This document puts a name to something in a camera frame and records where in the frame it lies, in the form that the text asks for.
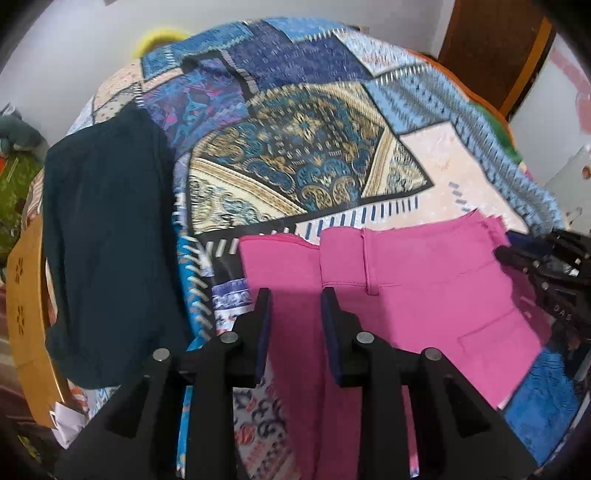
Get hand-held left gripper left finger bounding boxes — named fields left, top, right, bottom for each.
left=55, top=287, right=273, bottom=480

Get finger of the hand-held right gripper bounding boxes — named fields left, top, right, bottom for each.
left=547, top=230, right=591, bottom=268
left=493, top=246, right=548, bottom=278

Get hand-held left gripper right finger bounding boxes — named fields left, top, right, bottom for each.
left=321, top=286, right=539, bottom=480

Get pink pants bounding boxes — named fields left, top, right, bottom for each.
left=238, top=208, right=555, bottom=480

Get dark navy pants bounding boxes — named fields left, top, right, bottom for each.
left=41, top=107, right=195, bottom=391

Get white appliance with stickers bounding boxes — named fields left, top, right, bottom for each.
left=544, top=143, right=591, bottom=232

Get blue patchwork blanket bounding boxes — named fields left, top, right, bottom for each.
left=55, top=17, right=583, bottom=480

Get dark wooden door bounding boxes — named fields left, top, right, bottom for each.
left=436, top=0, right=556, bottom=121

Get bamboo lap table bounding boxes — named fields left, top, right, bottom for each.
left=6, top=215, right=64, bottom=431

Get green patterned bag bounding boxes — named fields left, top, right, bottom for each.
left=0, top=154, right=45, bottom=260

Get yellow foam hoop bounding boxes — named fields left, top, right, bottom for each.
left=134, top=28, right=195, bottom=59

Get grey neck pillow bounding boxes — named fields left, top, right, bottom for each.
left=0, top=115, right=49, bottom=154

